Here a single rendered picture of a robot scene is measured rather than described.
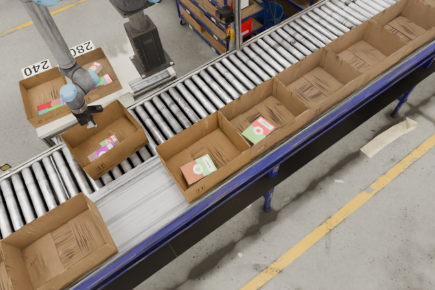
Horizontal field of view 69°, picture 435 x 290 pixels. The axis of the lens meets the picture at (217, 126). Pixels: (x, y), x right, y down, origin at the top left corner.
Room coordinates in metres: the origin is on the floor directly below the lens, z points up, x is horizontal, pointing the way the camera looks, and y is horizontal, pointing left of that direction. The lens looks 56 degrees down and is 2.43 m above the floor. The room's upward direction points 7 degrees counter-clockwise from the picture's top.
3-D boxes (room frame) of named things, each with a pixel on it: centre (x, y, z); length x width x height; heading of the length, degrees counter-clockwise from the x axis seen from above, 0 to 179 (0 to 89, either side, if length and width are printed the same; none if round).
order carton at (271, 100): (0.99, -0.25, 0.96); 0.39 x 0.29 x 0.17; 119
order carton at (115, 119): (1.07, 0.67, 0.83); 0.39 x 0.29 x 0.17; 124
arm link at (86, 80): (1.25, 0.68, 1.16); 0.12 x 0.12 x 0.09; 48
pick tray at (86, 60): (1.65, 0.83, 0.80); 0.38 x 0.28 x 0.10; 24
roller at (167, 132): (1.18, 0.34, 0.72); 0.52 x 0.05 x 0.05; 29
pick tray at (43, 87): (1.50, 1.13, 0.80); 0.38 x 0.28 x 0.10; 22
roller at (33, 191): (0.77, 1.09, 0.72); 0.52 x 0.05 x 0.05; 29
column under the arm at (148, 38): (1.76, 0.42, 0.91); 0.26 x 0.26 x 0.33; 25
